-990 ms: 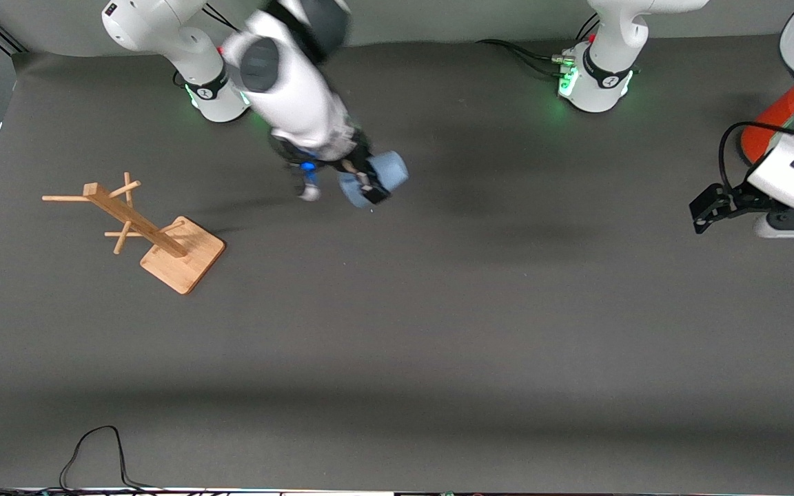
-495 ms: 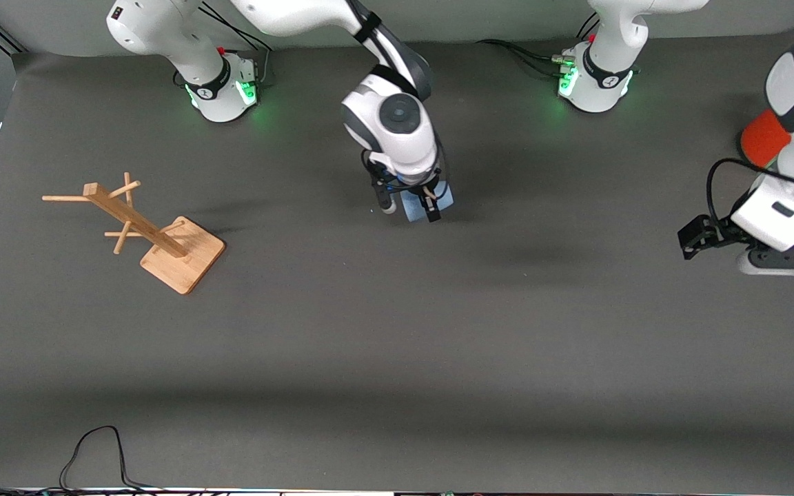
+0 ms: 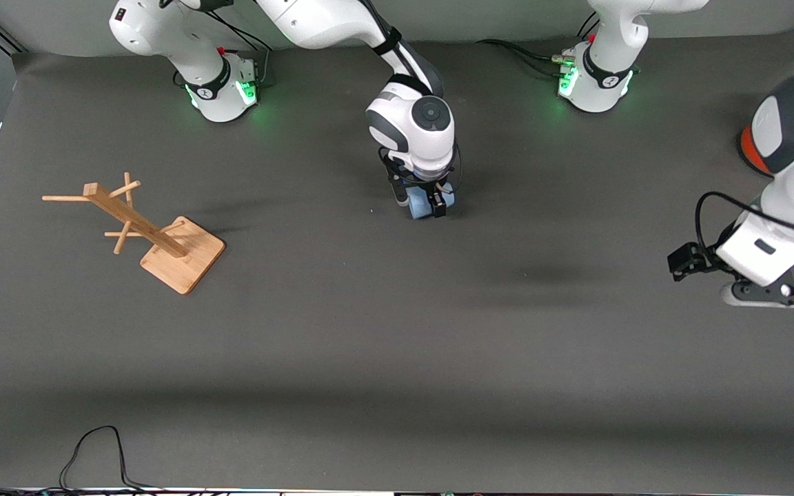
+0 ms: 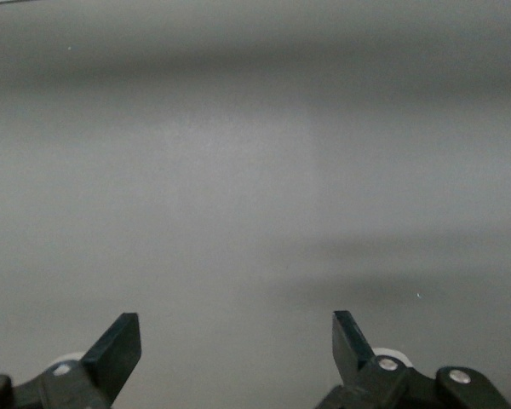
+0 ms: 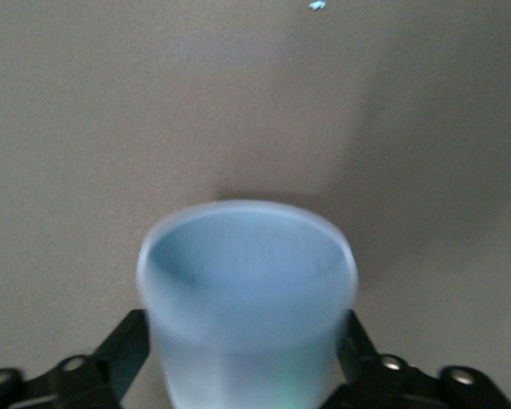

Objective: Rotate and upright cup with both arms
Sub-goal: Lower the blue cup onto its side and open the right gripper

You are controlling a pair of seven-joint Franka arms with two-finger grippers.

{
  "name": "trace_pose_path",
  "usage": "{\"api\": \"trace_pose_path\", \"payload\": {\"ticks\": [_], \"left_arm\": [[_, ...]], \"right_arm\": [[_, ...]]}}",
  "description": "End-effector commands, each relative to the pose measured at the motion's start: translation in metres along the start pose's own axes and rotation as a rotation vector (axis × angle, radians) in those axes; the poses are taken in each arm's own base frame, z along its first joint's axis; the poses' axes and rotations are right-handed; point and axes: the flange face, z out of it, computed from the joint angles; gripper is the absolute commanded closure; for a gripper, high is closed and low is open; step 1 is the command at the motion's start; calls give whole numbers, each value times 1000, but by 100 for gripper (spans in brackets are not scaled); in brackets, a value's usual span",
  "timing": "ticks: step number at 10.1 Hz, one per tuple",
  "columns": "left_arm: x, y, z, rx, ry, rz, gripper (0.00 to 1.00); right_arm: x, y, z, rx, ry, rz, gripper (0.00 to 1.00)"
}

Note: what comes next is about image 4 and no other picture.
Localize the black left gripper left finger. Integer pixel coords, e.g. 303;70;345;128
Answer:
0;313;142;409

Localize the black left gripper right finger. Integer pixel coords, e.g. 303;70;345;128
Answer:
314;309;511;409

